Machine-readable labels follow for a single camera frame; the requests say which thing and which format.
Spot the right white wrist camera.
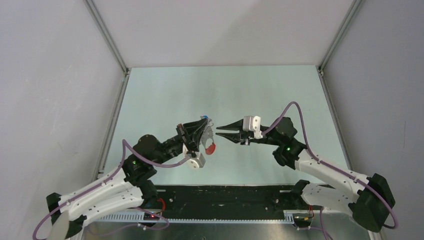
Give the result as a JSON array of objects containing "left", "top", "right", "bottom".
[{"left": 243, "top": 115, "right": 263, "bottom": 139}]

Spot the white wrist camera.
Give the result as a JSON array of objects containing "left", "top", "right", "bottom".
[
  {"left": 182, "top": 144, "right": 206, "bottom": 170},
  {"left": 243, "top": 115, "right": 263, "bottom": 139}
]

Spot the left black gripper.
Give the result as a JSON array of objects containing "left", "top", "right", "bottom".
[{"left": 151, "top": 118, "right": 209, "bottom": 167}]

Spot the left aluminium frame post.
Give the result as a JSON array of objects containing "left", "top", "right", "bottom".
[{"left": 83, "top": 0, "right": 129, "bottom": 76}]

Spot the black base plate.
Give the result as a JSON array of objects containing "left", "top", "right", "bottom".
[{"left": 140, "top": 185, "right": 320, "bottom": 217}]

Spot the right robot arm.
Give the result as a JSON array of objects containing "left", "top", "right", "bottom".
[{"left": 217, "top": 116, "right": 396, "bottom": 233}]

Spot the aluminium frame post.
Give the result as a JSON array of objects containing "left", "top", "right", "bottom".
[
  {"left": 83, "top": 0, "right": 129, "bottom": 76},
  {"left": 317, "top": 0, "right": 365, "bottom": 76}
]

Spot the grey cable duct rail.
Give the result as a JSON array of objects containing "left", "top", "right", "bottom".
[{"left": 96, "top": 211, "right": 294, "bottom": 224}]

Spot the red-handled key organizer with rings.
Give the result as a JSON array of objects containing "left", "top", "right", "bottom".
[{"left": 200, "top": 125, "right": 217, "bottom": 155}]

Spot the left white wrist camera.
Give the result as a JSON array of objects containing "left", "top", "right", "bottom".
[{"left": 182, "top": 144, "right": 206, "bottom": 170}]

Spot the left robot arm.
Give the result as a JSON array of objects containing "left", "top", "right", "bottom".
[{"left": 46, "top": 116, "right": 214, "bottom": 240}]

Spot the right aluminium frame post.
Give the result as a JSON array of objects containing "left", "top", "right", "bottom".
[{"left": 317, "top": 0, "right": 365, "bottom": 76}]

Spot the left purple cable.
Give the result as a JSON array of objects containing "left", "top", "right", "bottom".
[{"left": 32, "top": 139, "right": 191, "bottom": 240}]

